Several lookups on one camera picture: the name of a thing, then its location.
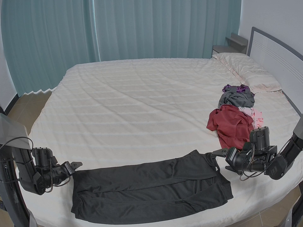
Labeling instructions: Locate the purple garment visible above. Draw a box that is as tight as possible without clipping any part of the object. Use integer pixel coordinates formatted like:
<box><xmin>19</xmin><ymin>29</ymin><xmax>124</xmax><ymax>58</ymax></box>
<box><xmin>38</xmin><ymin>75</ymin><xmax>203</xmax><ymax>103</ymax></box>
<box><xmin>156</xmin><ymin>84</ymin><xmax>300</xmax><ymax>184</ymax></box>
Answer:
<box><xmin>223</xmin><ymin>84</ymin><xmax>251</xmax><ymax>93</ymax></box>

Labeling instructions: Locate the grey bedside table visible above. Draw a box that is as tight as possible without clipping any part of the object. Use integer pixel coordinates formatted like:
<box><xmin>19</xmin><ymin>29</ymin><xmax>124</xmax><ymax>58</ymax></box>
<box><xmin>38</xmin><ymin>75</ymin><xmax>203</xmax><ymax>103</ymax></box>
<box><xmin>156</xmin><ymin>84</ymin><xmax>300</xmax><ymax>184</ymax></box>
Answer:
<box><xmin>212</xmin><ymin>33</ymin><xmax>248</xmax><ymax>55</ymax></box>

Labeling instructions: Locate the dark red shirt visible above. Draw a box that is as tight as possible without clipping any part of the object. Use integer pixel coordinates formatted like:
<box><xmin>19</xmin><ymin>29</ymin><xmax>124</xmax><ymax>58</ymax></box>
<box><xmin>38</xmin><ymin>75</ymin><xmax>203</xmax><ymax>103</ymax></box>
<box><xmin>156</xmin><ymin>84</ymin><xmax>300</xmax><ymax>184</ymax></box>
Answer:
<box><xmin>206</xmin><ymin>104</ymin><xmax>255</xmax><ymax>148</ymax></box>

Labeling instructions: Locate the blue-green curtain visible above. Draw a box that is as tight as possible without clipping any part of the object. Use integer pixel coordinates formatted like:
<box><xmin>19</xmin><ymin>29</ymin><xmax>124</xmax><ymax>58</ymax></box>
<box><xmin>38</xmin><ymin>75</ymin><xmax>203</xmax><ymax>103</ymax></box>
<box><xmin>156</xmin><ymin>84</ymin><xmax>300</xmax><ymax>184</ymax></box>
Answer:
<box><xmin>1</xmin><ymin>0</ymin><xmax>101</xmax><ymax>95</ymax></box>
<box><xmin>93</xmin><ymin>0</ymin><xmax>242</xmax><ymax>62</ymax></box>

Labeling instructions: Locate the bed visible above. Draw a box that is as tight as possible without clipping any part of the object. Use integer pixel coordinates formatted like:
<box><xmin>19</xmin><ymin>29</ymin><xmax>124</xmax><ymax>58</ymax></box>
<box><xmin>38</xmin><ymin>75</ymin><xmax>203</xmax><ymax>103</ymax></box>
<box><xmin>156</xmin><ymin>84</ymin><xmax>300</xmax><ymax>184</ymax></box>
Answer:
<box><xmin>22</xmin><ymin>27</ymin><xmax>303</xmax><ymax>226</ymax></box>

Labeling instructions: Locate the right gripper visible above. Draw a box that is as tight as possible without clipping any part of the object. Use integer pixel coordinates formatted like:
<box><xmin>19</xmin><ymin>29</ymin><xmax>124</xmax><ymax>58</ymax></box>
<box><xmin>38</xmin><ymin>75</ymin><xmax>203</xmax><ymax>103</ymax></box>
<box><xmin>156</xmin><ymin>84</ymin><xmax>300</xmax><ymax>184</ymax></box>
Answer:
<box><xmin>211</xmin><ymin>147</ymin><xmax>246</xmax><ymax>176</ymax></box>

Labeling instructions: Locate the cream pillow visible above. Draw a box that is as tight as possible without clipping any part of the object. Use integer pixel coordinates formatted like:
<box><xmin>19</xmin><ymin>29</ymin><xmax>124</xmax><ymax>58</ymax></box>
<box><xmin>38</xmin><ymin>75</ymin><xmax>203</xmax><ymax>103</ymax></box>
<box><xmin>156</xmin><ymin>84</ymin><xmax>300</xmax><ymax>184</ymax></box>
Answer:
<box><xmin>211</xmin><ymin>52</ymin><xmax>283</xmax><ymax>93</ymax></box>

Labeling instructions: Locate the grey garment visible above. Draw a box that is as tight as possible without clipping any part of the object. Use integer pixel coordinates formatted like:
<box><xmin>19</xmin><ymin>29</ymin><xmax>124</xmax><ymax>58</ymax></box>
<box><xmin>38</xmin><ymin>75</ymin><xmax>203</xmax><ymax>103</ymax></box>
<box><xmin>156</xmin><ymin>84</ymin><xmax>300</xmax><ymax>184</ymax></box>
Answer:
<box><xmin>218</xmin><ymin>90</ymin><xmax>255</xmax><ymax>108</ymax></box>

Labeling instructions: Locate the pink garment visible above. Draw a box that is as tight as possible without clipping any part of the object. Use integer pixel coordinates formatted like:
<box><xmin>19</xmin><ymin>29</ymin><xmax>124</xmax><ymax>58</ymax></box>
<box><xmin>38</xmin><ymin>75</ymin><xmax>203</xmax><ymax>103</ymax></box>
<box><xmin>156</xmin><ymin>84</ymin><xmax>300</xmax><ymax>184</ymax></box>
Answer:
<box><xmin>238</xmin><ymin>107</ymin><xmax>264</xmax><ymax>129</ymax></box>

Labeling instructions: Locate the black cable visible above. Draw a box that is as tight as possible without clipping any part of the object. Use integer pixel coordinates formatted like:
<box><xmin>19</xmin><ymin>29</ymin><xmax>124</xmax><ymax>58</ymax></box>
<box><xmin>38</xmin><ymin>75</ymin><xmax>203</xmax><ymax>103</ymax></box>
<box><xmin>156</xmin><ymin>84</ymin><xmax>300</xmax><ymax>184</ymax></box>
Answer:
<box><xmin>0</xmin><ymin>137</ymin><xmax>34</xmax><ymax>162</ymax></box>

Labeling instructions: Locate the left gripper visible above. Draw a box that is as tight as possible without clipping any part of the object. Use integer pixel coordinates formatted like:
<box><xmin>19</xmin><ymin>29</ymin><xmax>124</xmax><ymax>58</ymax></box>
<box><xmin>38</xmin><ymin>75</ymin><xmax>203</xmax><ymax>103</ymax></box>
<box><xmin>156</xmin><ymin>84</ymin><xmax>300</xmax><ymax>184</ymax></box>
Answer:
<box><xmin>61</xmin><ymin>161</ymin><xmax>83</xmax><ymax>177</ymax></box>

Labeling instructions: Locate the black T-shirt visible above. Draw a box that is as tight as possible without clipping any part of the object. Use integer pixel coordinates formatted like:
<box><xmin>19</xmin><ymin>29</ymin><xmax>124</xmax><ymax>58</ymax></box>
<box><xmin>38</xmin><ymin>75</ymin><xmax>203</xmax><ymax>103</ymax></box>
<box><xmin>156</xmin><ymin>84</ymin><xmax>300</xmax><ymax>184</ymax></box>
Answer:
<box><xmin>71</xmin><ymin>150</ymin><xmax>233</xmax><ymax>224</ymax></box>

